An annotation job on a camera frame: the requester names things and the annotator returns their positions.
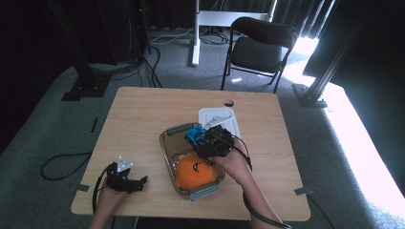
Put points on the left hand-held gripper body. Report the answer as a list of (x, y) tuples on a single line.
[(117, 179)]

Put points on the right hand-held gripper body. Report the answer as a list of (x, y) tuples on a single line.
[(218, 143)]

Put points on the blue toy car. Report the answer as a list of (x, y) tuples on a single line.
[(192, 133)]

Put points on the clear plastic storage container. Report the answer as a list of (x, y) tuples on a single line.
[(173, 146)]

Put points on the orange plush toy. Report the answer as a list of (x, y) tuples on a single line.
[(191, 175)]

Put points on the person's left hand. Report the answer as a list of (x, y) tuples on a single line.
[(108, 200)]

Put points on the person's right hand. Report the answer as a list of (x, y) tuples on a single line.
[(237, 167)]

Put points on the grey tape piece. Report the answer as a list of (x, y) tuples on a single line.
[(303, 190), (83, 187)]

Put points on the black tape strip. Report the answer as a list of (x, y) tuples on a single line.
[(94, 125)]

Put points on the black folding chair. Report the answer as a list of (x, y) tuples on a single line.
[(258, 54)]

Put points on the black metal stand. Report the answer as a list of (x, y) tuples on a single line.
[(86, 82), (313, 92)]

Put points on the dark curtain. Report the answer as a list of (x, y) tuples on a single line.
[(302, 16)]

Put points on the white desk frame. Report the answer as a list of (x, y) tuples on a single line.
[(196, 38)]

